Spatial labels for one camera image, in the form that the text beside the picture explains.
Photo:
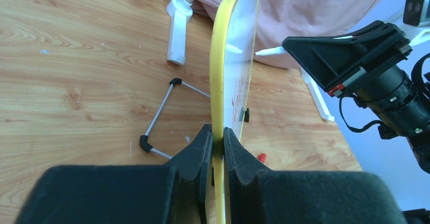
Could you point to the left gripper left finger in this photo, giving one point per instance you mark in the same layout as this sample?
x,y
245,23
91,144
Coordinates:
x,y
174,192

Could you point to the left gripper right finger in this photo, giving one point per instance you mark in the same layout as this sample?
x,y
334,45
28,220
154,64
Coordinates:
x,y
257,194

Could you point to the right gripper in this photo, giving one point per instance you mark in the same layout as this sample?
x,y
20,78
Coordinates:
x,y
341,65

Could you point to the red marker cap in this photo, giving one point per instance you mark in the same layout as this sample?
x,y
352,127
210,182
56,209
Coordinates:
x,y
262,157

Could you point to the white marker pen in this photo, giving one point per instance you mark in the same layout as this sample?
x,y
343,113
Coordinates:
x,y
271,51

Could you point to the yellow framed whiteboard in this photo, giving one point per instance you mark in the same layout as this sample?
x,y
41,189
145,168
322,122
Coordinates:
x,y
230,67

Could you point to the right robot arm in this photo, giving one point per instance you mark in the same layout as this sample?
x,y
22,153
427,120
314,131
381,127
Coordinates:
x,y
401,103

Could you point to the pink shorts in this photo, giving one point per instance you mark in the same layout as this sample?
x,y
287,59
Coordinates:
x,y
263,24

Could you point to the clothes rack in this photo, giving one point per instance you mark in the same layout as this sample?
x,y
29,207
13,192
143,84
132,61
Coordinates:
x,y
181,12

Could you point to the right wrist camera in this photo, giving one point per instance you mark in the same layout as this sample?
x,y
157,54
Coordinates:
x,y
416,21

